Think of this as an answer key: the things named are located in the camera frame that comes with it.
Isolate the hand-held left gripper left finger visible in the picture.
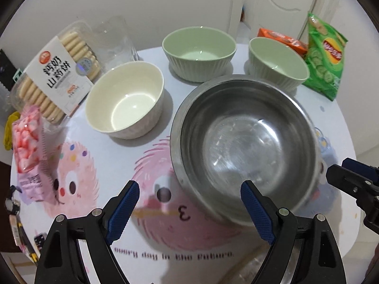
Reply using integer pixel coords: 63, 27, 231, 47
34, 180, 140, 284

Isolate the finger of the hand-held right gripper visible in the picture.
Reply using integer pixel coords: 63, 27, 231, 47
341, 158, 379, 184
326, 164, 379, 235

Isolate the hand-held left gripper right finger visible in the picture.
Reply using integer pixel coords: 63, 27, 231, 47
240, 179, 347, 284

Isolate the stainless steel bowl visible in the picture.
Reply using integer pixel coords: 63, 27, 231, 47
170, 75, 322, 226

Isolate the cream ribbed ceramic bowl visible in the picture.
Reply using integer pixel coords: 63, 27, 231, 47
85, 62, 165, 140

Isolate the green ribbed ceramic bowl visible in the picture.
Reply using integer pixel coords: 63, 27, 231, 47
248, 37, 310, 94
162, 26, 237, 83

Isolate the yellow black utility knife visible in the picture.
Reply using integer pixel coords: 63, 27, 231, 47
16, 221, 39, 263

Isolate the green chips bag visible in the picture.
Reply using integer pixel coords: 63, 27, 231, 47
302, 12, 348, 102

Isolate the pink candy packet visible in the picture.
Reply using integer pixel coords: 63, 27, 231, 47
12, 105, 60, 206

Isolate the yellow object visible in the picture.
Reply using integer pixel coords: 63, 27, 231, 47
4, 111, 20, 151

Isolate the orange snack box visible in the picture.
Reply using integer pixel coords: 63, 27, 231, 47
257, 28, 309, 55

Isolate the clear plastic biscuit box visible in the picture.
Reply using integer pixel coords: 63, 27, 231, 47
8, 20, 103, 125

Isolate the clear plastic cup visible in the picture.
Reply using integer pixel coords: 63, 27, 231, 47
95, 16, 141, 66

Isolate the white door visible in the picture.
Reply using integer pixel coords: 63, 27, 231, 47
246, 0, 325, 41

